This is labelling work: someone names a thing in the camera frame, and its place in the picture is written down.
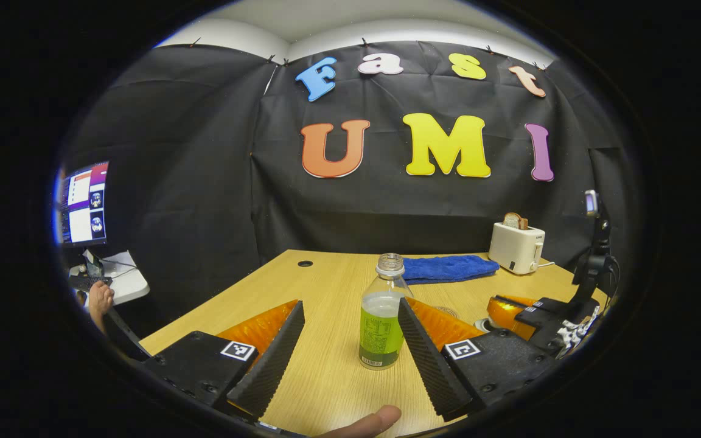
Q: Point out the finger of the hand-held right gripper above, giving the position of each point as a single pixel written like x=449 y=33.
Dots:
x=505 y=319
x=548 y=306

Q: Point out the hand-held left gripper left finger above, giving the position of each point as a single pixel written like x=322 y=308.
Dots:
x=271 y=365

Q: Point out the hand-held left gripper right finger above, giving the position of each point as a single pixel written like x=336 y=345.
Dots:
x=426 y=365

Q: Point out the green label water bottle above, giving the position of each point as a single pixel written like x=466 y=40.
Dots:
x=381 y=334

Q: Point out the white toaster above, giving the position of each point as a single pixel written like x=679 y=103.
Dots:
x=515 y=249

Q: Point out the blue towel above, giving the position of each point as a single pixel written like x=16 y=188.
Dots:
x=448 y=269

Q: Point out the white side desk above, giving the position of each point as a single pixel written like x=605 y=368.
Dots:
x=128 y=283

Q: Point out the black backdrop cloth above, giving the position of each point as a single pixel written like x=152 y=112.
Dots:
x=204 y=182

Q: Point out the black keyboard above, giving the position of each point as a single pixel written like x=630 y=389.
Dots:
x=89 y=281

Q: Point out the computer monitor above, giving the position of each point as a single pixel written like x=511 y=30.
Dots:
x=83 y=204

